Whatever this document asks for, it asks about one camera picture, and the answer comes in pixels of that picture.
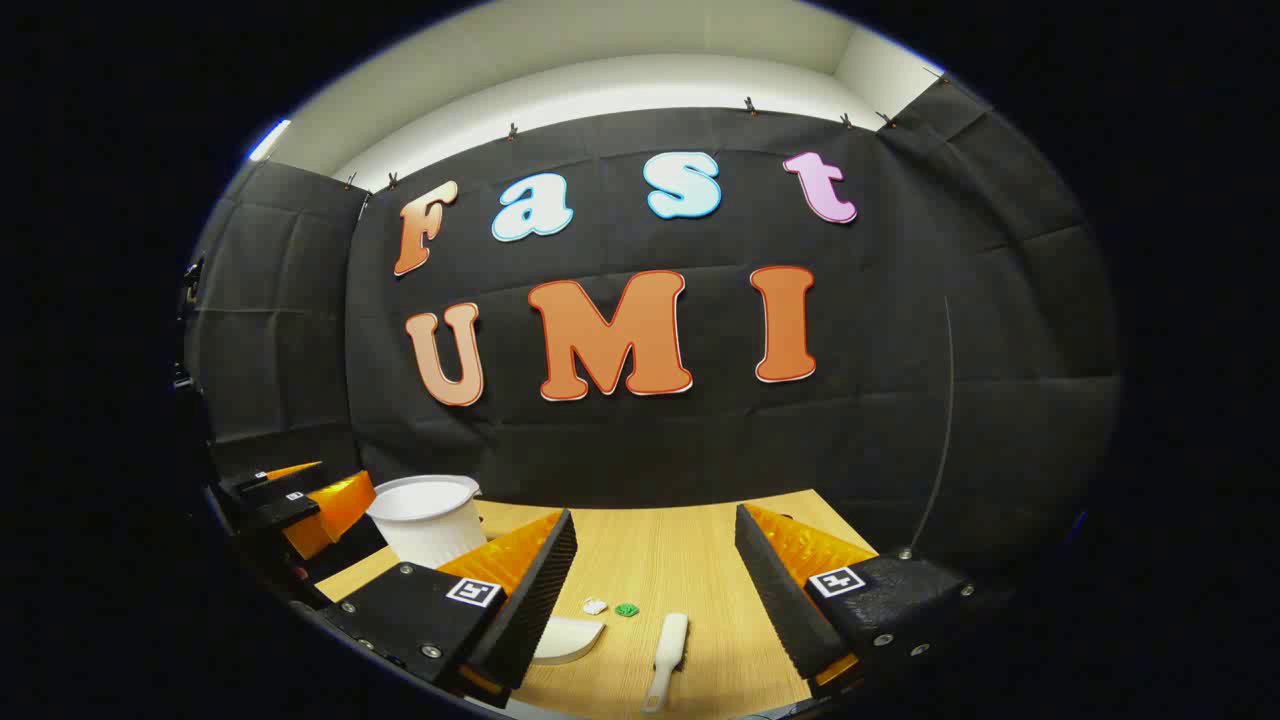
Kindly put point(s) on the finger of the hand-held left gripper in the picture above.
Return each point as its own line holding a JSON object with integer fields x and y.
{"x": 335, "y": 505}
{"x": 250, "y": 483}

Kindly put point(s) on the ceiling light strip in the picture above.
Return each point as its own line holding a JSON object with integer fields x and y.
{"x": 270, "y": 140}

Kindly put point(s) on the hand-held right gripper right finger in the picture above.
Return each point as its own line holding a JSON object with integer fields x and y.
{"x": 775, "y": 590}

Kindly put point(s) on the wooden desktop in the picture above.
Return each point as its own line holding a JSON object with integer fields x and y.
{"x": 660, "y": 560}

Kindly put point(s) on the white dustpan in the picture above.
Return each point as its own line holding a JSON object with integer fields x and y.
{"x": 565, "y": 640}

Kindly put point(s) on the small white broom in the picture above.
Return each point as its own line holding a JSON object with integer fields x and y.
{"x": 672, "y": 640}

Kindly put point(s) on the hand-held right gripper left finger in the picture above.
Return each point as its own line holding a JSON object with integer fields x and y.
{"x": 535, "y": 600}

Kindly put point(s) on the white ribbed garbage bin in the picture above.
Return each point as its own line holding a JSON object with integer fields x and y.
{"x": 430, "y": 530}

